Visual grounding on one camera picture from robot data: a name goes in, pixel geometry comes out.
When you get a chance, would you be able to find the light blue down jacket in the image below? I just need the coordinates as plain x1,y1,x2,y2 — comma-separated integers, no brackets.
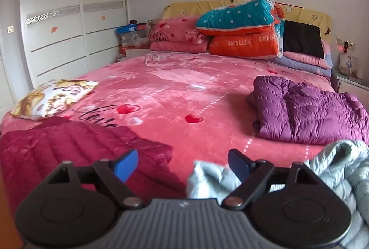
186,140,368,248

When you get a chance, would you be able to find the dark red down jacket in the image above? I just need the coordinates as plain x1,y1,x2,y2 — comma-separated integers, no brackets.
1,117,185,211

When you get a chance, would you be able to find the purple down jacket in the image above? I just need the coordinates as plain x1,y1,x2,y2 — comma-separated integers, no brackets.
246,76,368,145

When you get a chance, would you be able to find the floral yellow white pillow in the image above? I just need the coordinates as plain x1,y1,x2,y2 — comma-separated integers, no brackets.
10,79,99,121

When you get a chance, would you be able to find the pink heart bed sheet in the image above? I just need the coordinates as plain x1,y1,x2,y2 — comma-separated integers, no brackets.
2,54,332,185

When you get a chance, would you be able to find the white right nightstand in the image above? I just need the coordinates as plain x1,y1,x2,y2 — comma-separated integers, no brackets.
331,70,368,101

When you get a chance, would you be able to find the lavender folded blanket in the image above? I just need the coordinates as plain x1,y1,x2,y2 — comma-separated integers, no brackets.
269,56,332,78

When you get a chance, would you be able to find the orange good luck quilt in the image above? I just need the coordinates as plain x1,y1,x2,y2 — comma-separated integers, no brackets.
208,26,283,59

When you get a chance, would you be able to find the framed child photo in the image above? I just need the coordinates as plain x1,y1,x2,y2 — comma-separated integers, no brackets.
338,53,358,76

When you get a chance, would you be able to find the black folded garment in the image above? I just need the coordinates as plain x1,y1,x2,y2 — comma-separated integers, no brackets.
283,20,324,59

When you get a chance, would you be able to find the blue shoe box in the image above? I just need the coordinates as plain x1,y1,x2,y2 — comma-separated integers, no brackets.
116,23,146,34

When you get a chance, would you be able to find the pink love folded blanket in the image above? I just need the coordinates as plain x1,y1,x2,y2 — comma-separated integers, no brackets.
148,16,209,54

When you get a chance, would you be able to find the teal polka dot quilt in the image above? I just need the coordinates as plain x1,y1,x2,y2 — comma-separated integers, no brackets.
196,0,285,36

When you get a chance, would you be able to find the white sliding wardrobe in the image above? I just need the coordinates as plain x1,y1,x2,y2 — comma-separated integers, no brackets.
20,0,128,86

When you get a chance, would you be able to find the yellow padded headboard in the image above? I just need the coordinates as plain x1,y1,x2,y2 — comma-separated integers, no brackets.
163,0,332,43

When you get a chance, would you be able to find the wall socket with red light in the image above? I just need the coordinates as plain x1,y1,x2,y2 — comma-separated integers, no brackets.
335,36,355,53

